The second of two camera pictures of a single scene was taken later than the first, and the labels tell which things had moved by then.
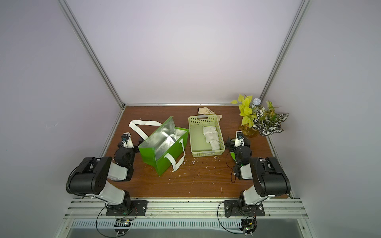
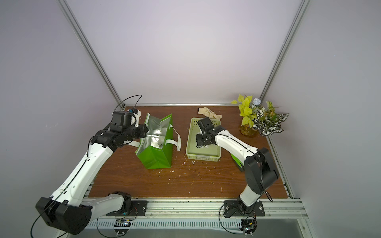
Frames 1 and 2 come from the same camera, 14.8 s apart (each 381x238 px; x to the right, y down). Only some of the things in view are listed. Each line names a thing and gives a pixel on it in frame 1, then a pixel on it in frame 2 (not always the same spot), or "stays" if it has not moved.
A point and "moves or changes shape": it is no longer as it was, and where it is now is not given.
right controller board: [249, 226] stays
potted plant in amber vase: [256, 120] stays
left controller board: [122, 222] stays
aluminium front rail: [95, 208] stays
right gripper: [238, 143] → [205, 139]
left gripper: [136, 147] → [143, 133]
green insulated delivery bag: [166, 148] moves or changes shape
